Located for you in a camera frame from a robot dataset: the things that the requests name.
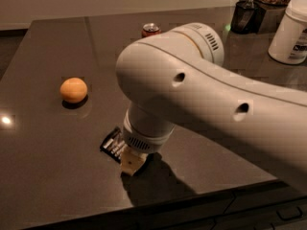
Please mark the white plastic jar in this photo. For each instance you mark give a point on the white plastic jar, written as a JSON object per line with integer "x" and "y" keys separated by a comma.
{"x": 289, "y": 44}

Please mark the red coke can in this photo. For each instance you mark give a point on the red coke can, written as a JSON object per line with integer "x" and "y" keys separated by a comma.
{"x": 150, "y": 29}

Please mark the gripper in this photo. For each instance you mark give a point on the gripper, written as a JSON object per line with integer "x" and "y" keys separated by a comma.
{"x": 143, "y": 142}

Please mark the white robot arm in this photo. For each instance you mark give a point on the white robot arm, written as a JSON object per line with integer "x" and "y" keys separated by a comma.
{"x": 178, "y": 79}

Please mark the black mesh cup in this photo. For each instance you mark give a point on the black mesh cup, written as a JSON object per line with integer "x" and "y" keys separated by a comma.
{"x": 243, "y": 16}

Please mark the orange fruit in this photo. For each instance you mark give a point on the orange fruit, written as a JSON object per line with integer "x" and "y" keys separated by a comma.
{"x": 73, "y": 90}

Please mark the black rxbar chocolate wrapper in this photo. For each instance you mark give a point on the black rxbar chocolate wrapper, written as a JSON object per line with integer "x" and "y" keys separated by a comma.
{"x": 113, "y": 144}

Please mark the dark drawer with handle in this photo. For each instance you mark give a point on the dark drawer with handle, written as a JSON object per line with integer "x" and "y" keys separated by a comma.
{"x": 267, "y": 217}

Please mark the dark box under jar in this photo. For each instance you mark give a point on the dark box under jar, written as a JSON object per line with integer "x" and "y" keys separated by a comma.
{"x": 267, "y": 18}

